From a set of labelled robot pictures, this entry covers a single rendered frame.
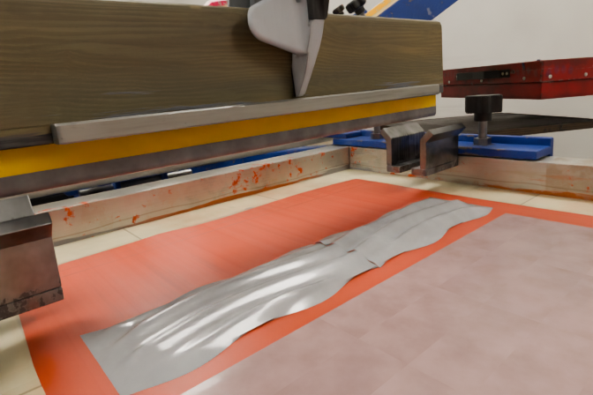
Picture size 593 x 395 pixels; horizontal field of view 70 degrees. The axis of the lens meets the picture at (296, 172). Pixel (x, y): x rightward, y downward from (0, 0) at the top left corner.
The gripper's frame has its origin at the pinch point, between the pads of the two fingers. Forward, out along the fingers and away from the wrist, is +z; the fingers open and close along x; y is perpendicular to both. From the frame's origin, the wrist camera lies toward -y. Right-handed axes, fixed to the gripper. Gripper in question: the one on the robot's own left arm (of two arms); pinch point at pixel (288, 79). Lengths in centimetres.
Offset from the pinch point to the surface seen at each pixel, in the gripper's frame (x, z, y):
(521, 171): 7.8, 11.3, -25.7
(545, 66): -11, 0, -86
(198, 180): -17.3, 10.3, -0.1
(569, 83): -8, 4, -93
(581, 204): 14.2, 13.6, -23.7
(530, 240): 14.1, 13.6, -11.7
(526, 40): -59, -14, -200
